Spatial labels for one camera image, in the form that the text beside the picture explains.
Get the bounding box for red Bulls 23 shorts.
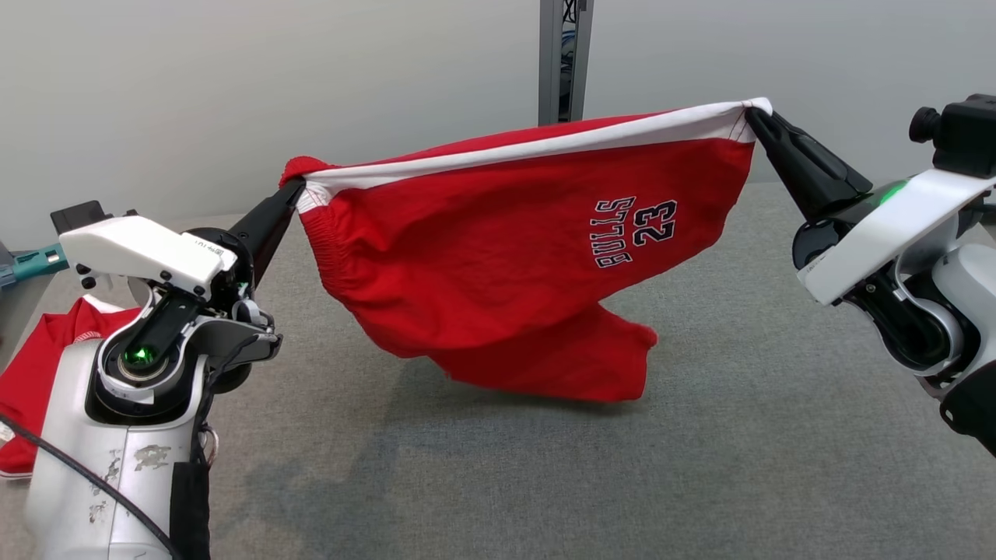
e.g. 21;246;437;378
279;97;773;404

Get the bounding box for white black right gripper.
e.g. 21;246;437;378
745;109;996;306

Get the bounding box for teal left camera connector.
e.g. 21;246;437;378
0;243;71;287

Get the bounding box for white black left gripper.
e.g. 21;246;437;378
58;179;306;308

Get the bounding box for grey metal wall post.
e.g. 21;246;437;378
538;0;595;126

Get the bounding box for red white basketball jersey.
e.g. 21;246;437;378
0;296;145;479

